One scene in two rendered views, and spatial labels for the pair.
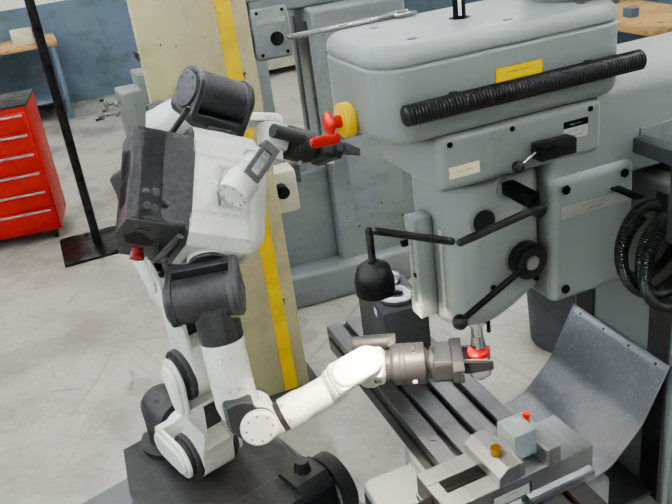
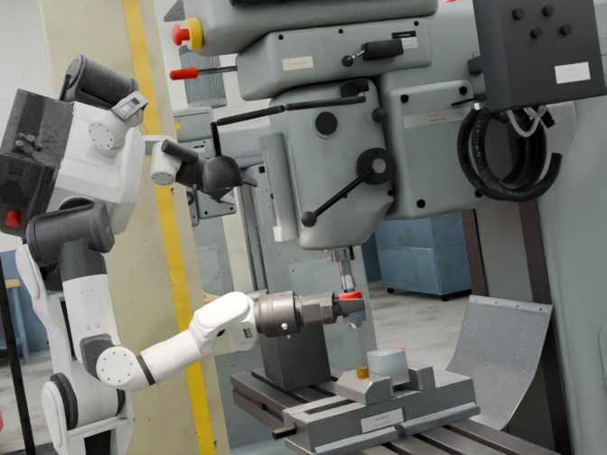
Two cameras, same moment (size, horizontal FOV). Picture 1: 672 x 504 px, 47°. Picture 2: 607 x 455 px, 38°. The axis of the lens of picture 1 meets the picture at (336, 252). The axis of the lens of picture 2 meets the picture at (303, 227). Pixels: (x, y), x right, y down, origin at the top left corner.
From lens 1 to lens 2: 0.82 m
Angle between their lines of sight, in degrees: 23
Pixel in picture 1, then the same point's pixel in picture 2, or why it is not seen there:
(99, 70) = not seen: hidden behind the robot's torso
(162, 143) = (42, 105)
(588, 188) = (427, 100)
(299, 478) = not seen: outside the picture
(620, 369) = (512, 332)
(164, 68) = not seen: hidden behind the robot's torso
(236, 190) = (102, 125)
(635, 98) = (462, 23)
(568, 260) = (419, 172)
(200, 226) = (70, 170)
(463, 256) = (311, 160)
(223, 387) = (81, 322)
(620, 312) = (507, 275)
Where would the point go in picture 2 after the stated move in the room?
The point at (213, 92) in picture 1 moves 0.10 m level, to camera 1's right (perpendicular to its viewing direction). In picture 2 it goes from (96, 74) to (140, 67)
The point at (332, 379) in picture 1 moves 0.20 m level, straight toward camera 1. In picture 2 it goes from (197, 323) to (190, 340)
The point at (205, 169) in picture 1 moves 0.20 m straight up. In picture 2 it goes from (81, 129) to (65, 36)
